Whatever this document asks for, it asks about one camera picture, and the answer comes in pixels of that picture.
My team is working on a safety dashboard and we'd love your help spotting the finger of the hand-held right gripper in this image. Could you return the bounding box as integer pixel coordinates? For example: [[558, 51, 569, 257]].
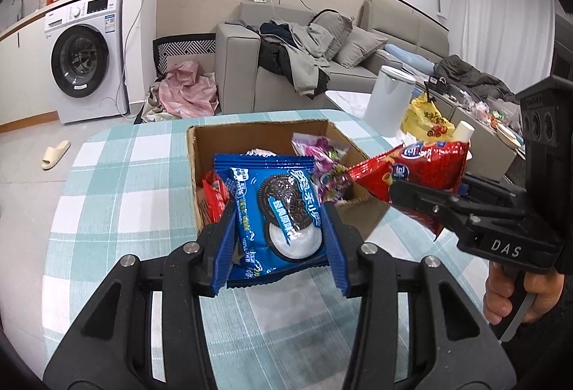
[[459, 174, 529, 212], [389, 180, 475, 234]]

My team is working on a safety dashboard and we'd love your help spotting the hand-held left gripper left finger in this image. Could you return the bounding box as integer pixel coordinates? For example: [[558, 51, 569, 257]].
[[42, 199, 238, 390]]

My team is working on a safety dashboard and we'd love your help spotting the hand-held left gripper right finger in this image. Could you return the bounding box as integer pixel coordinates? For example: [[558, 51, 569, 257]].
[[323, 202, 515, 390]]

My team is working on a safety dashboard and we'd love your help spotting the red chip bag blue logo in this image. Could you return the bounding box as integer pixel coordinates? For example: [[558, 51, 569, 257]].
[[347, 139, 473, 236]]

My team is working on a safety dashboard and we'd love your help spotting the brown cardboard box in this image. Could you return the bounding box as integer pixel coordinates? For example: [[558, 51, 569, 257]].
[[186, 119, 397, 243]]

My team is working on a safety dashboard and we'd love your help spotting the red black striped snack packet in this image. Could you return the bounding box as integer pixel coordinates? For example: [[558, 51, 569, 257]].
[[201, 170, 231, 226]]

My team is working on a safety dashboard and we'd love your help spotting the blue cookie packet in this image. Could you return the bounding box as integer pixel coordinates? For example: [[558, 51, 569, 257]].
[[212, 153, 329, 290]]

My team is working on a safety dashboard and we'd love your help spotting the purple candy bag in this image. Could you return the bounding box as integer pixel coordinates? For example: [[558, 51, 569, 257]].
[[291, 133, 354, 205]]

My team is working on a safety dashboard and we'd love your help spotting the person's right forearm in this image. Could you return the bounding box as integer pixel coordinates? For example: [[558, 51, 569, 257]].
[[490, 314, 573, 390]]

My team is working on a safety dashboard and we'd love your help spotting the person's right hand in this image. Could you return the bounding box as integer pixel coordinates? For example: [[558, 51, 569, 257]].
[[482, 260, 567, 326]]

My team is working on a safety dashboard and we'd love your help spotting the grey coffee table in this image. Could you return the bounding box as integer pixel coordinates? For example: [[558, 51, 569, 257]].
[[466, 103, 526, 182]]

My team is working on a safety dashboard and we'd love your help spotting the white paper cup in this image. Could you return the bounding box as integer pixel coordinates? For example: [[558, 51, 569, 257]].
[[452, 120, 475, 144]]

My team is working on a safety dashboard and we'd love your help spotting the yellow plastic bag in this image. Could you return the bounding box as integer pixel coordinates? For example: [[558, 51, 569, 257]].
[[402, 93, 455, 144]]

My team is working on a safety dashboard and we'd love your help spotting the white cylindrical bin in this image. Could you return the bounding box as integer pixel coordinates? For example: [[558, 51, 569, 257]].
[[363, 65, 415, 139]]

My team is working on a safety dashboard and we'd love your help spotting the dark blanket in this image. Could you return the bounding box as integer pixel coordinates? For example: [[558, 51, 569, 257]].
[[434, 55, 515, 104]]

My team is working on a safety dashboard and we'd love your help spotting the light blue pillow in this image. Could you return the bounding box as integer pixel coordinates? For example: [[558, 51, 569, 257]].
[[385, 44, 435, 75]]

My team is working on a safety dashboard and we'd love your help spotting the light grey cushion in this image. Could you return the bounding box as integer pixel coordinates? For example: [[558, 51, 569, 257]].
[[335, 29, 389, 68]]

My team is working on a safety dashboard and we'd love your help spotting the pink cloth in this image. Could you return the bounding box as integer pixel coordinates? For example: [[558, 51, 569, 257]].
[[148, 61, 220, 120]]

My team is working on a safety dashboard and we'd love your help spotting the grey clothing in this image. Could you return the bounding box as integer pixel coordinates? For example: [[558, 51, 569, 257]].
[[286, 23, 332, 100]]

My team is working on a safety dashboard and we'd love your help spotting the grey sofa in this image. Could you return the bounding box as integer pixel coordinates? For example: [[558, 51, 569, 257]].
[[215, 0, 451, 115]]

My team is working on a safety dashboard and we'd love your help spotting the dark grey cushion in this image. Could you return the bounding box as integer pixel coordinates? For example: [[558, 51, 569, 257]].
[[311, 11, 354, 62]]

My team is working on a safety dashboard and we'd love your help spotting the white curtain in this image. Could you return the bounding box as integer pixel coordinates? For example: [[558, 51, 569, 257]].
[[448, 0, 556, 68]]

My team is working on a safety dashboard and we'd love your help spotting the beige slipper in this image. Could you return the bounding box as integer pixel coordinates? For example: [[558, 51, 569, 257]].
[[41, 140, 71, 170]]

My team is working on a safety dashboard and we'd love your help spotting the dark jacket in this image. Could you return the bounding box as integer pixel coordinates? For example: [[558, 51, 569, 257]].
[[257, 20, 296, 77]]

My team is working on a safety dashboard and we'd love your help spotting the black white patterned basket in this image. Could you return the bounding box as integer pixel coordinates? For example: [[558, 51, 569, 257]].
[[152, 33, 218, 77]]

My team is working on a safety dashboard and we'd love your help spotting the white washing machine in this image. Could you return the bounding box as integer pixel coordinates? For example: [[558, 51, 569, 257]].
[[44, 0, 130, 124]]

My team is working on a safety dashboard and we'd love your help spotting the white kitchen counter cabinet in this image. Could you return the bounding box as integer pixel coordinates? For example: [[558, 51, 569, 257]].
[[0, 9, 61, 126]]

